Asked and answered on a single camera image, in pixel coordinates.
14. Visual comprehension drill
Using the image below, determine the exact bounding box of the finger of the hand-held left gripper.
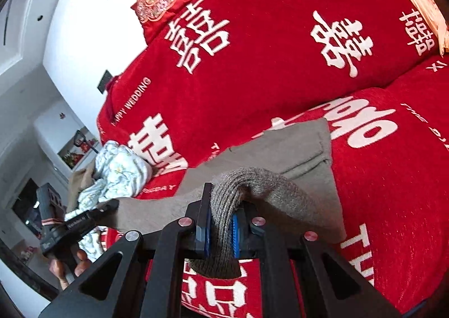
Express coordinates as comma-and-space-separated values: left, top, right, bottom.
65, 198, 120, 235

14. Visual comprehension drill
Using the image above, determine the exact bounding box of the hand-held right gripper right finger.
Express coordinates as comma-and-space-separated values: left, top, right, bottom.
230, 208, 402, 318

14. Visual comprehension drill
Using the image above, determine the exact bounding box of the white floral cloth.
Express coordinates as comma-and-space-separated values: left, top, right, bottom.
75, 140, 152, 259

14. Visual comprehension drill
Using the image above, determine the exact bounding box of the white cabinet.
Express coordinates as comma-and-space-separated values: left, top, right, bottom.
33, 101, 100, 178

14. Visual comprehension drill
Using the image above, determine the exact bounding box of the pink folded cloth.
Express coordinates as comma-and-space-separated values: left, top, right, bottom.
398, 0, 449, 56

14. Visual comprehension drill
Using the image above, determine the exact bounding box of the person's left hand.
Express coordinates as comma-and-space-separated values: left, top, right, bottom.
48, 250, 93, 291

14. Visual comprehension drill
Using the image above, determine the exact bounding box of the beige cloth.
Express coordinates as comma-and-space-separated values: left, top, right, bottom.
67, 164, 97, 213

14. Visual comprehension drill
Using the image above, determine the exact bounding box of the black wall socket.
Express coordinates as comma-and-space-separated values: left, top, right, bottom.
97, 70, 113, 94

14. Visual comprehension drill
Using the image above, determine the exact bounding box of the white door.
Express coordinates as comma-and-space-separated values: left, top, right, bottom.
0, 0, 48, 68

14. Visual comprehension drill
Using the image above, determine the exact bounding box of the dark screen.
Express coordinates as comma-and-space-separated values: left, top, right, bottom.
11, 178, 41, 236

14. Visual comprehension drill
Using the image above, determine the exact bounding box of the red printed sofa cover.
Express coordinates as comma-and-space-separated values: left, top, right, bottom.
95, 0, 449, 318

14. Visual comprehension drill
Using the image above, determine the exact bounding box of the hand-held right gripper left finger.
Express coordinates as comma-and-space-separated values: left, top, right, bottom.
38, 183, 214, 318

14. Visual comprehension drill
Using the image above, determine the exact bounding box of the grey knit sweater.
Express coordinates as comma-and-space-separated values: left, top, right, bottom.
100, 118, 348, 278

